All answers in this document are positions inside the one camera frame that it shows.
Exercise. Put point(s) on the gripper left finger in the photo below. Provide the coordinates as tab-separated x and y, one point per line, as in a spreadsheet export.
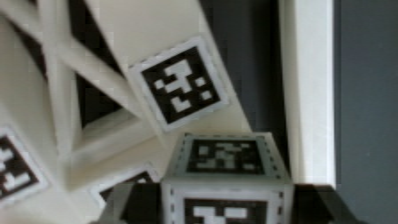
134	205

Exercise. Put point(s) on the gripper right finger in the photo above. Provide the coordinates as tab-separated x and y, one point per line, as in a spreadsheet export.
320	207

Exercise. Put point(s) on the white chair leg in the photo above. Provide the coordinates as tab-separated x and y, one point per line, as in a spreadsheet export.
226	185

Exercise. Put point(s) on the white chair back part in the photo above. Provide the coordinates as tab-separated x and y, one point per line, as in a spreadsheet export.
112	84

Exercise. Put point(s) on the white U-shaped fence frame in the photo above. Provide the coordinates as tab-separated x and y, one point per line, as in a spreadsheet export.
306	18

